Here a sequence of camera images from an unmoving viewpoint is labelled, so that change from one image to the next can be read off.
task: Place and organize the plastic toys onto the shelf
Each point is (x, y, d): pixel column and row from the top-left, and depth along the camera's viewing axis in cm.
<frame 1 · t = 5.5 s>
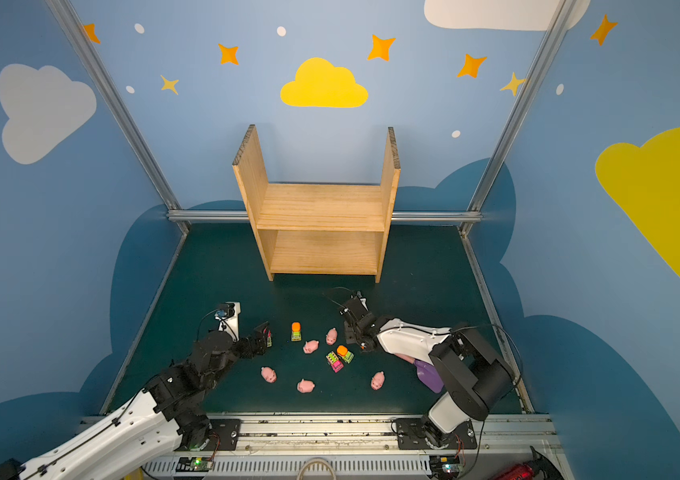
left hand: (258, 325, 78), fingers open
right hand: (357, 323, 92), fingers open
wooden shelf: (318, 228, 86), point 28 cm above the table
pink pig toy: (331, 336, 92), point 3 cm above the table
pink pig toy 2: (310, 346, 90), point 3 cm above the table
pink pig toy 3: (305, 386, 82), point 3 cm above the table
pink pig toy 4: (268, 374, 84), point 3 cm above the table
pink pig toy 5: (377, 380, 83), point 3 cm above the table
orange cab green truck: (296, 331, 92), point 3 cm above the table
magenta green toy truck: (334, 362, 86), point 4 cm above the table

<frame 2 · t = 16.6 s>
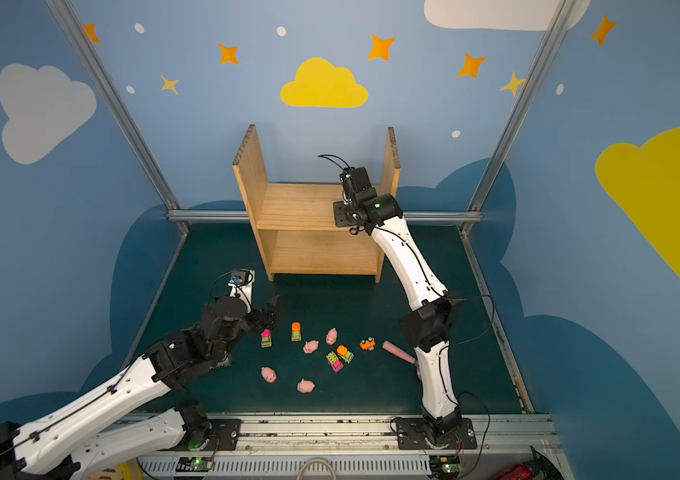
left hand: (265, 296, 72), fingers open
right hand: (348, 207, 84), fingers open
small orange toy car: (368, 344, 90), point 3 cm above the table
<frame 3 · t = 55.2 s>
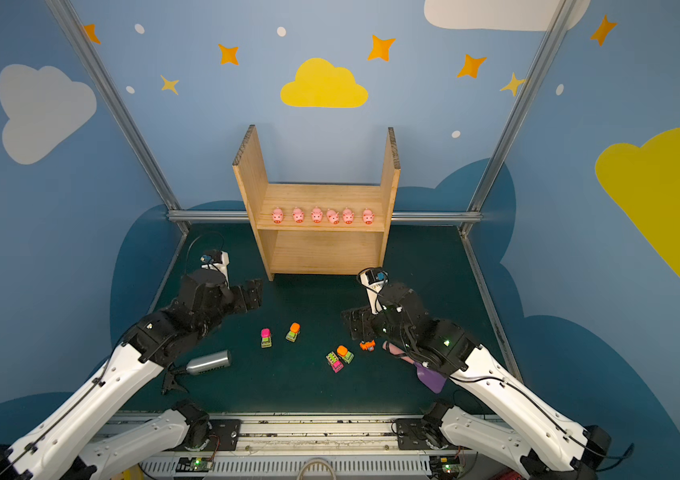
left hand: (250, 288, 73), fingers open
right hand: (357, 309, 69), fingers open
pink pig toy: (333, 217, 85), point 31 cm above the table
pink pig toy 2: (316, 215, 86), point 31 cm above the table
pink pig toy 3: (298, 215, 86), point 31 cm above the table
pink pig toy 4: (277, 215, 86), point 31 cm above the table
orange cab green truck: (293, 332, 92), point 3 cm above the table
pink pig toy 6: (368, 216, 86), point 31 cm above the table
silver metal cylinder: (216, 361, 85), point 4 cm above the table
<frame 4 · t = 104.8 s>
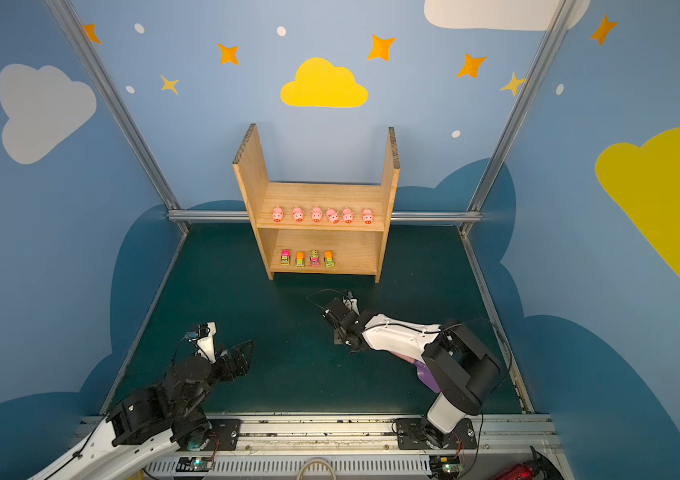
left hand: (245, 347, 75), fingers open
right hand: (347, 326, 90), fingers open
orange cab green truck: (300, 259, 103), point 9 cm above the table
magenta green toy truck: (314, 259, 103), point 9 cm above the table
pink cab green truck: (285, 257, 103), point 10 cm above the table
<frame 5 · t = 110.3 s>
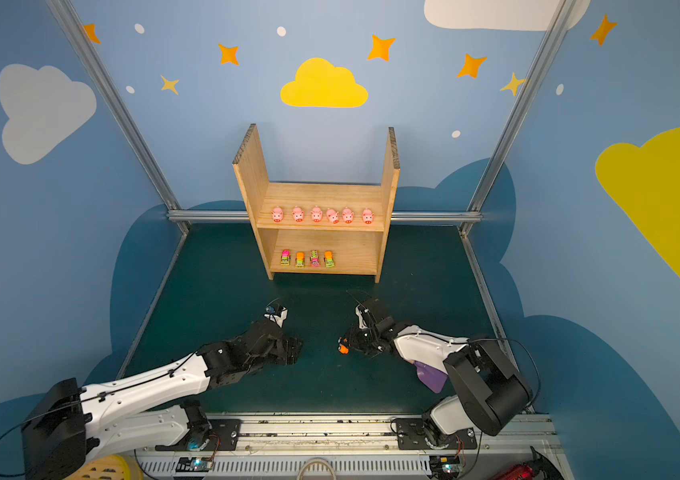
left hand: (296, 343, 81), fingers open
right hand: (344, 338, 88), fingers open
